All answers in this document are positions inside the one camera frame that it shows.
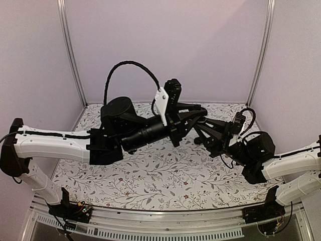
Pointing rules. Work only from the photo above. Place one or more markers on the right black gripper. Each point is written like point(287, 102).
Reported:
point(218, 142)

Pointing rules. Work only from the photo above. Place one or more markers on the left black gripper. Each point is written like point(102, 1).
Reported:
point(179, 128)

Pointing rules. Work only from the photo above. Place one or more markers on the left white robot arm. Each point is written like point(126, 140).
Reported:
point(121, 130)

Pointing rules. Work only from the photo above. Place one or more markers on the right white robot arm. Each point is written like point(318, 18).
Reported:
point(259, 161)

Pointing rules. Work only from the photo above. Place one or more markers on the floral patterned table mat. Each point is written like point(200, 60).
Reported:
point(162, 177)

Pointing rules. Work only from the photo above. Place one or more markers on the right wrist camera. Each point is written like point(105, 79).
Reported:
point(238, 124)

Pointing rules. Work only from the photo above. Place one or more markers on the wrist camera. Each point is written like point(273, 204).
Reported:
point(238, 124)
point(165, 99)

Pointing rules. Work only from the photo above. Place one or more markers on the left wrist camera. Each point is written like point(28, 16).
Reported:
point(165, 99)

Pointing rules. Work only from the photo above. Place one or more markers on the front aluminium rail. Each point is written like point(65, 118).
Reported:
point(124, 224)

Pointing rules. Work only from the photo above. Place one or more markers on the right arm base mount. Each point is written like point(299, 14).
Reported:
point(270, 209)

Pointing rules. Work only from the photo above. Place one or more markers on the left aluminium frame post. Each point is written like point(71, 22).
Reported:
point(69, 49)

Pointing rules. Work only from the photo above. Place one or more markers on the aluminium frame post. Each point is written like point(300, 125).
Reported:
point(262, 53)
point(69, 49)

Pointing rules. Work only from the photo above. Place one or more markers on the right aluminium frame post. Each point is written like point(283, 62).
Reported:
point(262, 53)

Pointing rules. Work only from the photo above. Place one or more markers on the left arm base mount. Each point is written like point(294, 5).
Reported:
point(79, 212)

